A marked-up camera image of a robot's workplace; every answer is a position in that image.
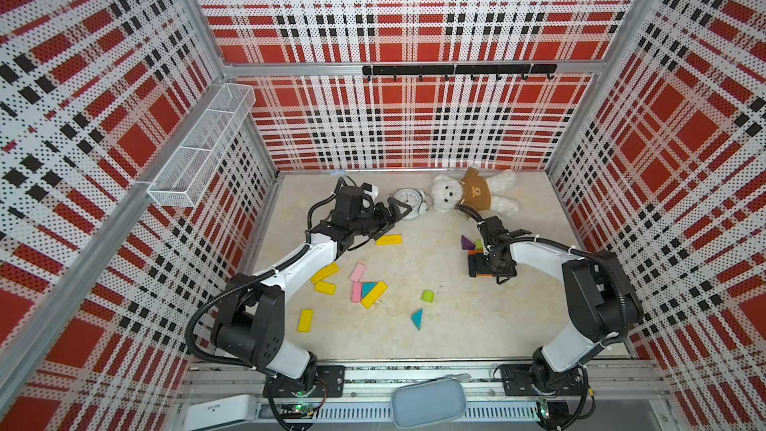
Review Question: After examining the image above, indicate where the white teddy bear brown hoodie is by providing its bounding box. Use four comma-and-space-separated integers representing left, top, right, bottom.
430, 168, 520, 217

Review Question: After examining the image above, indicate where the teal triangle block centre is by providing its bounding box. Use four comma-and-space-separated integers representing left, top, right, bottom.
362, 283, 377, 297

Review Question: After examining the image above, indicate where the yellow long block top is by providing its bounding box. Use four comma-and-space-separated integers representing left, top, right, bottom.
375, 235, 403, 247

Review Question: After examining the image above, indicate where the yellow long block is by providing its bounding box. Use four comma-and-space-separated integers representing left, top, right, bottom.
375, 235, 403, 247
310, 263, 339, 285
360, 281, 388, 309

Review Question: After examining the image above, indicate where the green half-cylinder block lower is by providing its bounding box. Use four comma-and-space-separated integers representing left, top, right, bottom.
421, 289, 435, 303

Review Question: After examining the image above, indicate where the pink block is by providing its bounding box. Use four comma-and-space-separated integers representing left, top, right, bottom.
349, 263, 367, 283
351, 281, 363, 303

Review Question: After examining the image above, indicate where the yellow long block centre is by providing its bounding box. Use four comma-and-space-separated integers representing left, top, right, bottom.
360, 281, 388, 309

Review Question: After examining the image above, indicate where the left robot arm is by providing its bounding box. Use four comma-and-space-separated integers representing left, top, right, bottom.
185, 178, 412, 395

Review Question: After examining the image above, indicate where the black hook rail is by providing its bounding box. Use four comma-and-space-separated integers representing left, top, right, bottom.
361, 63, 559, 78

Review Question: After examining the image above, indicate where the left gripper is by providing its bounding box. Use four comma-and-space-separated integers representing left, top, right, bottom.
350, 198, 412, 239

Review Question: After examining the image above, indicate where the grey pouch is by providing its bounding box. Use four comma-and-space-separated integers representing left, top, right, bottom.
391, 377, 468, 430

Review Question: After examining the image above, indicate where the white wire basket shelf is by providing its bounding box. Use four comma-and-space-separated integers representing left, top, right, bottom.
148, 83, 255, 208

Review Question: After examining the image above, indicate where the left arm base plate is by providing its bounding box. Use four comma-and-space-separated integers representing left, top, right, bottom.
263, 363, 346, 398

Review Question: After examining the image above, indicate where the small yellow block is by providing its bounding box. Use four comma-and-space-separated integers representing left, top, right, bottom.
314, 281, 337, 297

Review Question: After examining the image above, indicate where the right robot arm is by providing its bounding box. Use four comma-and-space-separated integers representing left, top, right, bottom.
457, 205, 644, 396

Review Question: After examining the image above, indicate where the purple triangle block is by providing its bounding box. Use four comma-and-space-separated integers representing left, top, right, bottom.
461, 235, 476, 251

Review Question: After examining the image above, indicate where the white box device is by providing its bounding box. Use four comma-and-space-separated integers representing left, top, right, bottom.
183, 394, 259, 430

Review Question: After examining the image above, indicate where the yellow long block left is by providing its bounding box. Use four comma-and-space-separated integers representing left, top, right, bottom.
310, 263, 339, 285

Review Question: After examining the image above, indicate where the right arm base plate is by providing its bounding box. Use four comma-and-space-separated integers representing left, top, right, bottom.
498, 363, 586, 398

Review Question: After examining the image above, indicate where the yellow block bottom left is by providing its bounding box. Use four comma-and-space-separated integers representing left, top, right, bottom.
297, 309, 313, 333

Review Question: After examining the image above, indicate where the white alarm clock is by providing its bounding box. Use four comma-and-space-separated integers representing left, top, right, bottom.
394, 189, 428, 221

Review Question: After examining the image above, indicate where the teal triangle block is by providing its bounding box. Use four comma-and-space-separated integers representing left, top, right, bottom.
362, 283, 377, 297
411, 309, 424, 330

